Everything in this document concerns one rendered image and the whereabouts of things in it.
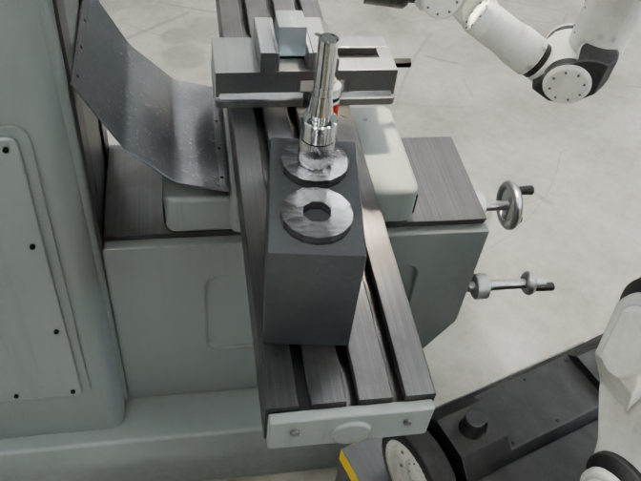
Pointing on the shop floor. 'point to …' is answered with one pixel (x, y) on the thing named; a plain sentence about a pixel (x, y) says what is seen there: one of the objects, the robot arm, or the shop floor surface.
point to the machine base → (166, 445)
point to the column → (51, 235)
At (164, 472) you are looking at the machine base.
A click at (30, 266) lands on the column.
